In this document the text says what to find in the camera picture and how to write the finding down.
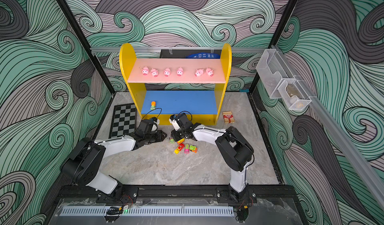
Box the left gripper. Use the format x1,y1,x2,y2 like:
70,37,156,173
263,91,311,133
144,130,168,144

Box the green orange tractor toy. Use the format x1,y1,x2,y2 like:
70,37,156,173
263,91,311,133
151,101,157,110

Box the pink toy pig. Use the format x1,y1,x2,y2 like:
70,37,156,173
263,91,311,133
195,69,204,77
142,66,149,75
206,67,214,76
176,67,184,76
164,68,171,77
151,68,159,77

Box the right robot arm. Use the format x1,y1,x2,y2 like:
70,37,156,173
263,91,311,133
169,112,255,194

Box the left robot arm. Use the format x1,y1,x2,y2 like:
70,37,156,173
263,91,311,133
61,118,167,195

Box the yellow dump truck toy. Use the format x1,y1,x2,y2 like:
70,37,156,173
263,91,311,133
177,139,185,145

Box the red yellow bulldozer toy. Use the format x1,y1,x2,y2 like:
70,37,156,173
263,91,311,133
174,143,185,154

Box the green orange flatbed truck toy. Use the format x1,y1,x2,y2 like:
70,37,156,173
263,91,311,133
189,145,198,153

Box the magenta brown truck toy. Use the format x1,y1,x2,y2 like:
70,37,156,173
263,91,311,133
184,144,190,154

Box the black white chessboard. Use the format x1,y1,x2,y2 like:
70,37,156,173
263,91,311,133
109,103,137,139

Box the yellow toy shelf unit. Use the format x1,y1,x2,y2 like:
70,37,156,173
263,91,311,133
120,43,232,125

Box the red patterned small box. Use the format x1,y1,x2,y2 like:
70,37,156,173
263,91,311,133
223,111,235,124

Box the blue oval basket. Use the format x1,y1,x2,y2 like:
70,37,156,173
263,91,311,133
186,52,221,59

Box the black panel behind shelf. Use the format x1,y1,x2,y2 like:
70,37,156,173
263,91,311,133
160,49,222,58

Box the large clear plastic bin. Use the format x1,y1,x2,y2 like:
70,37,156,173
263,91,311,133
256,49,294,99

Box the small clear plastic bin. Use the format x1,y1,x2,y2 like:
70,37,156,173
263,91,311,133
278,79,311,111

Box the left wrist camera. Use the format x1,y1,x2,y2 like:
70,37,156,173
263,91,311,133
149,117,159,132

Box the white slotted cable duct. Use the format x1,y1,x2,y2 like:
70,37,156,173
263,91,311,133
59,206,235,217

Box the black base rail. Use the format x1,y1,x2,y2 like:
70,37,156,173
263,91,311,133
56,185,296,205

